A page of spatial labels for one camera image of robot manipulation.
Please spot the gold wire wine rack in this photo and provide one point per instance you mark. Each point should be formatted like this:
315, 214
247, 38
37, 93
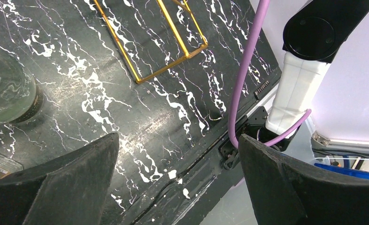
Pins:
153, 36

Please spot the blue object outside table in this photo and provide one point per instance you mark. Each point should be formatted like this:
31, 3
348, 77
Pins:
344, 171

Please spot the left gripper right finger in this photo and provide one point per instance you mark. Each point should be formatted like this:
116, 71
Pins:
287, 191

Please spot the clear tall glass bottle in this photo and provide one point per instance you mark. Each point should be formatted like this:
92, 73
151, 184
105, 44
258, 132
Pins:
20, 96

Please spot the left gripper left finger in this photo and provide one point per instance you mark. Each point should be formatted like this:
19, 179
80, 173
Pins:
68, 190

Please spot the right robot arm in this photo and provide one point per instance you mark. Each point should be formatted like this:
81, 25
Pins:
322, 48

